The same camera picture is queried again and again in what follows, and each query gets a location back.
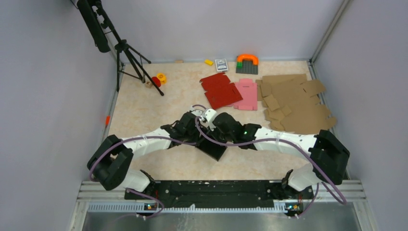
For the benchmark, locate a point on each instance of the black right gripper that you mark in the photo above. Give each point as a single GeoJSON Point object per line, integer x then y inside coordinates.
{"type": "Point", "coordinates": [216, 128]}

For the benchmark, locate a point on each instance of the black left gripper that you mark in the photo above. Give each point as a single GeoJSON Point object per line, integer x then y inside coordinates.
{"type": "Point", "coordinates": [197, 129]}

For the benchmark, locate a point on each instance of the black corrugated paper box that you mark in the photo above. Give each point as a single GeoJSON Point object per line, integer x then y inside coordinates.
{"type": "Point", "coordinates": [213, 150]}

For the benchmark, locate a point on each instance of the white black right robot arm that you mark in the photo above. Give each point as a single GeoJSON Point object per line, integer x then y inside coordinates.
{"type": "Point", "coordinates": [327, 157]}

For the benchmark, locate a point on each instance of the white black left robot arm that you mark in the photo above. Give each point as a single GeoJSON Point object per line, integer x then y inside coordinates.
{"type": "Point", "coordinates": [110, 164]}

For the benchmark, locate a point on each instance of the playing card deck box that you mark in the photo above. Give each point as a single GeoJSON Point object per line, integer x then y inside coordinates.
{"type": "Point", "coordinates": [221, 65]}

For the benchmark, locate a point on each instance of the red flat cardboard sheet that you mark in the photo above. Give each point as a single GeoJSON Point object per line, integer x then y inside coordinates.
{"type": "Point", "coordinates": [220, 91]}

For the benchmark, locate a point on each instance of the pink flat cardboard sheet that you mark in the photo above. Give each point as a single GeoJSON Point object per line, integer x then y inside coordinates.
{"type": "Point", "coordinates": [248, 90]}

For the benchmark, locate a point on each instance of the red yellow toy spool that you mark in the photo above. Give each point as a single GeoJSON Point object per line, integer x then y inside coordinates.
{"type": "Point", "coordinates": [160, 79]}

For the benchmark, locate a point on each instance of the small wooden cube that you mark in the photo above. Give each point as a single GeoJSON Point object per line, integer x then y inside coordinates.
{"type": "Point", "coordinates": [148, 84]}

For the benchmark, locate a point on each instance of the brown flat cardboard sheets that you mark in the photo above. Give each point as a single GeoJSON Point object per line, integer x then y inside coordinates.
{"type": "Point", "coordinates": [292, 104]}

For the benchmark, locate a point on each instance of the grey building baseplate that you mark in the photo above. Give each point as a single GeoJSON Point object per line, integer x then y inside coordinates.
{"type": "Point", "coordinates": [247, 68]}

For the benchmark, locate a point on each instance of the yellow small block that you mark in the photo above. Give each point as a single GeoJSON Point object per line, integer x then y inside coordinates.
{"type": "Point", "coordinates": [209, 62]}

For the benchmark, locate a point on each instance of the orange arch toy block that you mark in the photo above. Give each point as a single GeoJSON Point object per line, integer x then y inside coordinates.
{"type": "Point", "coordinates": [247, 57]}

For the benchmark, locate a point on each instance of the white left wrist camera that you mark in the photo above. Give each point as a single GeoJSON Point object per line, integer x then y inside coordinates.
{"type": "Point", "coordinates": [197, 112]}

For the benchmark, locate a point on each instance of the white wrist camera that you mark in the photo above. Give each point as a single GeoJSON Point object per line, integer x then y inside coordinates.
{"type": "Point", "coordinates": [208, 117]}
{"type": "Point", "coordinates": [197, 112]}

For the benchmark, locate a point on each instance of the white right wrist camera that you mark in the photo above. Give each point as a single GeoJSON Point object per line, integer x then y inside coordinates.
{"type": "Point", "coordinates": [208, 117]}

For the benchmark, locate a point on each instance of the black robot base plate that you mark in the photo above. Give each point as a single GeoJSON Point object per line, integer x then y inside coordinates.
{"type": "Point", "coordinates": [224, 193]}

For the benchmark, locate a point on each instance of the orange clip on frame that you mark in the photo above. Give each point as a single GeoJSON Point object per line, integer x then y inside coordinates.
{"type": "Point", "coordinates": [107, 121]}

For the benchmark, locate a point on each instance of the black camera tripod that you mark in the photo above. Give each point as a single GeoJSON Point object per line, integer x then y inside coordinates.
{"type": "Point", "coordinates": [107, 39]}

